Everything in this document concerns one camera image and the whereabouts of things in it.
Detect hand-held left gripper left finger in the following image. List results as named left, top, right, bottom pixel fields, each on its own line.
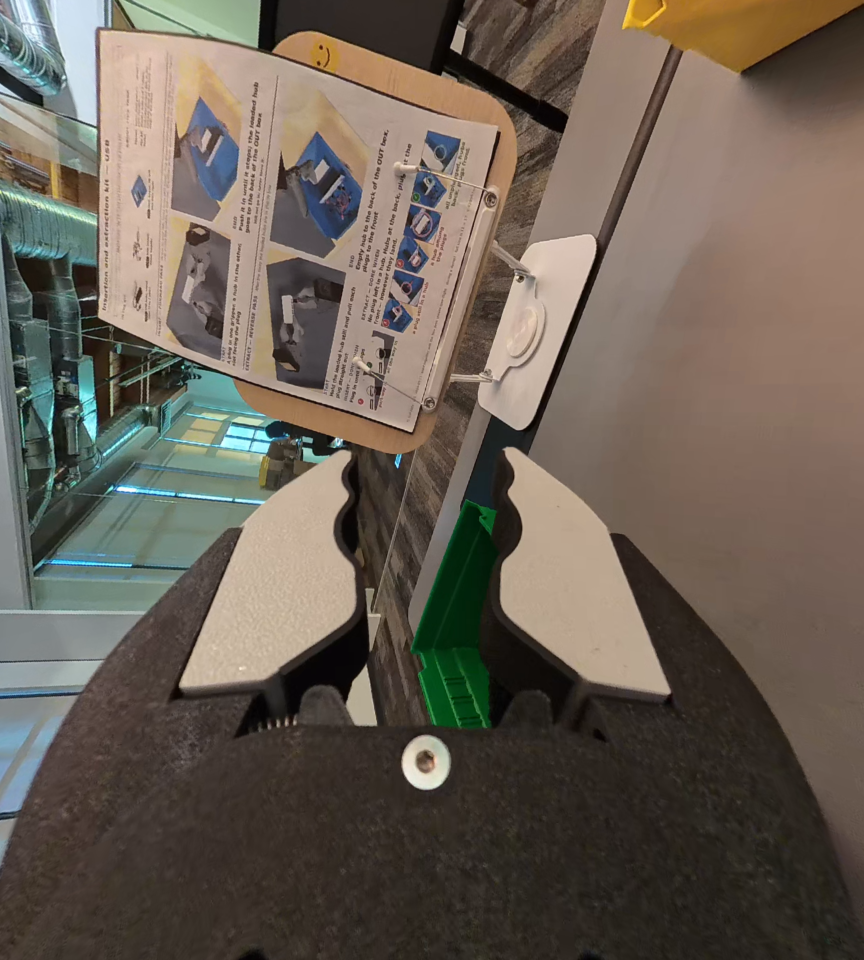
left=180, top=450, right=373, bottom=699

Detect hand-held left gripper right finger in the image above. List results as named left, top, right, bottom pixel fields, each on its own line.
left=480, top=447, right=673, bottom=703

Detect green plastic bin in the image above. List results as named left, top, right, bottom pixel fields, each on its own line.
left=408, top=500, right=502, bottom=732

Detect yellow plastic bin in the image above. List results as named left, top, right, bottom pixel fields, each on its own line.
left=621, top=0, right=864, bottom=73

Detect instruction sheet on wooden board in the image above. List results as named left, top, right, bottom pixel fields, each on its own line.
left=98, top=27, right=517, bottom=454

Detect silver ventilation ducts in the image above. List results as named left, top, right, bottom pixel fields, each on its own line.
left=0, top=0, right=115, bottom=526

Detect black sign stand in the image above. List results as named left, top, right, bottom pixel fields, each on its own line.
left=260, top=0, right=466, bottom=72

